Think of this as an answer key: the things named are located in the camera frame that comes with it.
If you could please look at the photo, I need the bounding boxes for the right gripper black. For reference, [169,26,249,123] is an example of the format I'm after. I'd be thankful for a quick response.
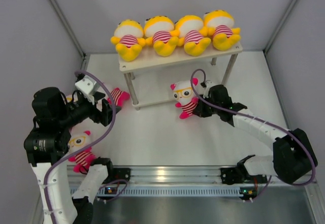
[193,93,221,117]

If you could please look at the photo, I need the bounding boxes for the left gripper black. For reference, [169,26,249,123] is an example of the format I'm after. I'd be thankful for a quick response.
[56,91,120,129]

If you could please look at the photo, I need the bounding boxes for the pink plush face down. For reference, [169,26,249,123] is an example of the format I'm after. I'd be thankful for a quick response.
[170,78,199,119]

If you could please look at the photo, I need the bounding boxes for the yellow frog plush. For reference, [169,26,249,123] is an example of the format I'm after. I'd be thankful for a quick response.
[175,15,211,56]
[143,16,179,57]
[110,19,146,62]
[203,10,241,51]

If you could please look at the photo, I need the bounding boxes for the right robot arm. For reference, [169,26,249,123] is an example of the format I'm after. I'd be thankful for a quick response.
[193,81,318,185]

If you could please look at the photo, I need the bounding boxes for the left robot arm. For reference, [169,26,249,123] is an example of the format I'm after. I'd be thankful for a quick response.
[24,87,120,223]

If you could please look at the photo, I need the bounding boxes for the pink plush near shelf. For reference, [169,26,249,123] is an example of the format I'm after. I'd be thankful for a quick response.
[104,83,131,107]

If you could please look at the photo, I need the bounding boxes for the white two-tier shelf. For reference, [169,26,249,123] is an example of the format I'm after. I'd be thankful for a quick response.
[118,43,243,110]

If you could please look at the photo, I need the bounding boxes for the pink plush far left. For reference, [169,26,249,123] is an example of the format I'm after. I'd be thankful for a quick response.
[64,94,78,104]

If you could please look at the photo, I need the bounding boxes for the pink plush with glasses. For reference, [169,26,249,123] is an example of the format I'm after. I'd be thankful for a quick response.
[68,130,96,174]

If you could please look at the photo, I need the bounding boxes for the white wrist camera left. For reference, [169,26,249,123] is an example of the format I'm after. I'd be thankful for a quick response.
[75,76,100,103]

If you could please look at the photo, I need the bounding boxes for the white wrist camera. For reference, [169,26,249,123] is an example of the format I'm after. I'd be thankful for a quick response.
[75,76,100,103]
[201,80,216,89]

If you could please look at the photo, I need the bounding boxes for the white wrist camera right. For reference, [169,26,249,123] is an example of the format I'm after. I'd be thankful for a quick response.
[201,80,216,89]

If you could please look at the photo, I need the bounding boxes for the aluminium rail frame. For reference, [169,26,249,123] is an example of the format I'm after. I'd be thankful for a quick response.
[67,165,317,185]

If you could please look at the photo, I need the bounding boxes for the perforated cable duct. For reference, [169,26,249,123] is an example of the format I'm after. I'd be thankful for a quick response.
[70,185,267,197]

